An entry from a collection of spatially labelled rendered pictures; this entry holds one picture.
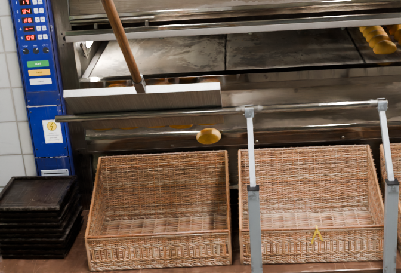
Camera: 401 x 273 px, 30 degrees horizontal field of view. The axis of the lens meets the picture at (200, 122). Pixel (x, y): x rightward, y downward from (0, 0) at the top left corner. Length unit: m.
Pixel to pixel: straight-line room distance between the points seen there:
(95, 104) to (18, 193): 0.61
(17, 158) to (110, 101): 0.79
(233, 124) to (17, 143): 0.94
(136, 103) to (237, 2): 0.61
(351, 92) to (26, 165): 1.43
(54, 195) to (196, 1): 0.96
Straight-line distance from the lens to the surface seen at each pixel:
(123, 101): 2.69
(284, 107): 2.74
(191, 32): 2.88
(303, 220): 3.16
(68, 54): 3.13
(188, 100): 2.69
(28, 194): 3.11
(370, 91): 3.18
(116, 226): 3.22
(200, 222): 3.17
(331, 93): 3.16
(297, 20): 2.88
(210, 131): 3.00
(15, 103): 3.25
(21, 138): 3.31
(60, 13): 3.09
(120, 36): 2.21
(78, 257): 3.06
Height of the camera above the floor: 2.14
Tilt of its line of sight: 22 degrees down
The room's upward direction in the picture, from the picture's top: 4 degrees counter-clockwise
